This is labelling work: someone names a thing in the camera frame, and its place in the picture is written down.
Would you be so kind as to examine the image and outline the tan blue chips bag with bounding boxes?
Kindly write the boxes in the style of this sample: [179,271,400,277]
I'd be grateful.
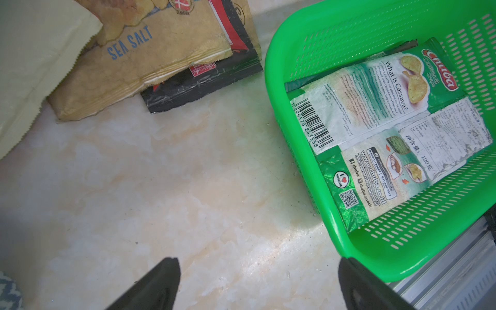
[48,0,232,121]

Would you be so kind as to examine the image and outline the green Chulo cassava chips bag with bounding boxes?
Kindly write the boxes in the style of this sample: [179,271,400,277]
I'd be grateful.
[288,38,493,233]

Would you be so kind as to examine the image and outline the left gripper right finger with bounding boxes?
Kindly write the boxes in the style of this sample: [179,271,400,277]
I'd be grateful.
[338,258,414,310]

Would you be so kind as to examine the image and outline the red beige chips bag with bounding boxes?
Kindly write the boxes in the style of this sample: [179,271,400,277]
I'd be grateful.
[1,1,102,157]

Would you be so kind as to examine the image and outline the aluminium front rail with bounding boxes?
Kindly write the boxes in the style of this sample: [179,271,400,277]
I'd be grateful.
[389,217,495,309]

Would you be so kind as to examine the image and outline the tan green chips bag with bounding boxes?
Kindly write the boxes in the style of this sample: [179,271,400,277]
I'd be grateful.
[232,0,262,61]

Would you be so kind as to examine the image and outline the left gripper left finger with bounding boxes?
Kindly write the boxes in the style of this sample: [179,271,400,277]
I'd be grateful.
[107,258,181,310]

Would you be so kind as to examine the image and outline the green plastic basket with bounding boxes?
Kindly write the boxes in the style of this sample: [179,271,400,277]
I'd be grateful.
[265,1,495,282]

